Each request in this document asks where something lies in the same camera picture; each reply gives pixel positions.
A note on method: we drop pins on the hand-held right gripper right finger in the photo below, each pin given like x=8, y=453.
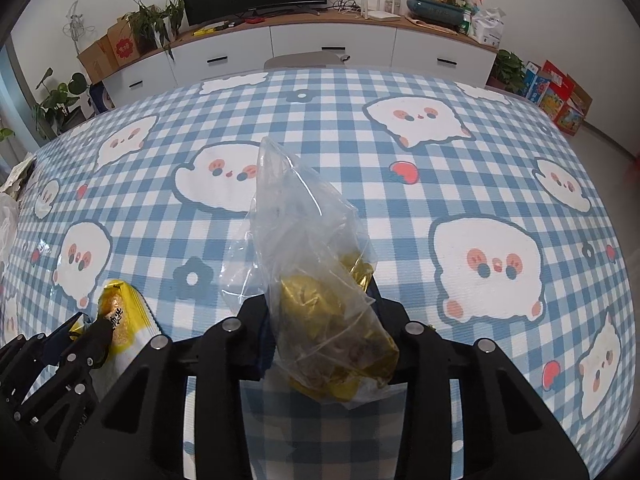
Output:
x=395, y=317

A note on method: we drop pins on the dark green potted plant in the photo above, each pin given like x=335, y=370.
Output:
x=62, y=102

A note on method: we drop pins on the red tool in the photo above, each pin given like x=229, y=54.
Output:
x=253, y=20

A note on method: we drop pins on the white spray bottle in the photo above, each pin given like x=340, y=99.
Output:
x=476, y=10

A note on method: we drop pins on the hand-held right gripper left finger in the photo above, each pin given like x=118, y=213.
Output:
x=250, y=330

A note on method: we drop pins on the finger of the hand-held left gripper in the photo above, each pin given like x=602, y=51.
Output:
x=100, y=342
x=62, y=332

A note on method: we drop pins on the white cabinet wooden top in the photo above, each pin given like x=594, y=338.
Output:
x=330, y=42

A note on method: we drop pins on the white paper sack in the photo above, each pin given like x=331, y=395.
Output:
x=490, y=27

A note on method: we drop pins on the plain white plastic bag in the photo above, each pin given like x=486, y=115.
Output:
x=7, y=230

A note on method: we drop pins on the clear bag of gold wrappers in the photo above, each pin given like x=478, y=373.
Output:
x=320, y=320

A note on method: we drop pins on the green bottle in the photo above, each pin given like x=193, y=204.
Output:
x=465, y=24

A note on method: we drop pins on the blue printed box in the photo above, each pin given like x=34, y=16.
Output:
x=534, y=85

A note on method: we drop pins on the yellow black tool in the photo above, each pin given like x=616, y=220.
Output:
x=215, y=29

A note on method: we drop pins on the long-leaf potted plant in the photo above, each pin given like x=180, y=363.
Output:
x=150, y=20

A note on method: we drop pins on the plain brown cardboard box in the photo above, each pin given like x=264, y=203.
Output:
x=97, y=60

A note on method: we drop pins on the brown box colourful print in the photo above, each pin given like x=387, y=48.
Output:
x=575, y=110

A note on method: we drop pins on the grey chair back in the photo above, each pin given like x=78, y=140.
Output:
x=305, y=60

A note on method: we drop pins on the yellow black snack packet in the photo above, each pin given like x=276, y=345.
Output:
x=127, y=320

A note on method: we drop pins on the cardboard box red print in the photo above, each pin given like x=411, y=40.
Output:
x=124, y=42

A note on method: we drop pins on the blue white bag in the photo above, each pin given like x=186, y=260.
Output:
x=101, y=97

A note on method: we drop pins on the white router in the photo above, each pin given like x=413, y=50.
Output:
x=382, y=16

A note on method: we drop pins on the small potted floor plant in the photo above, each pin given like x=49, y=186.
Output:
x=507, y=70

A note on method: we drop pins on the blue checked tablecloth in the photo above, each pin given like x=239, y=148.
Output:
x=350, y=160

